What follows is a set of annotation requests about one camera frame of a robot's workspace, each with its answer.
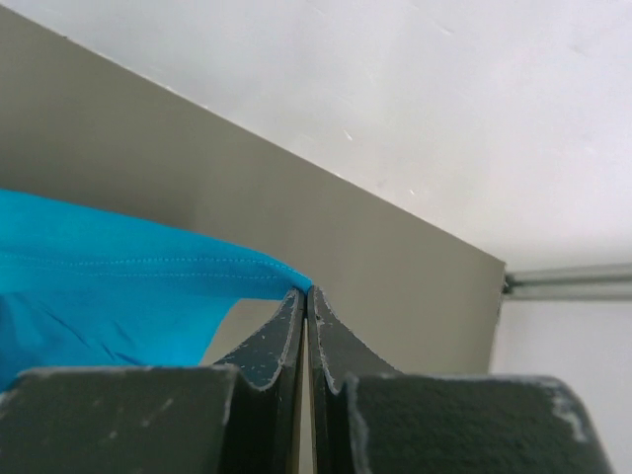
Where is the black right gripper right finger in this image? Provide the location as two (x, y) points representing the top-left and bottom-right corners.
(306, 286), (612, 473)

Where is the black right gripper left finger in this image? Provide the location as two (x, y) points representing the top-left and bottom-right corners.
(1, 290), (304, 473)

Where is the blue t shirt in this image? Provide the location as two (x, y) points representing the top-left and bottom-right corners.
(1, 191), (311, 386)

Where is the aluminium corner frame post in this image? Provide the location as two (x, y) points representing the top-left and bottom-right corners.
(503, 264), (631, 302)

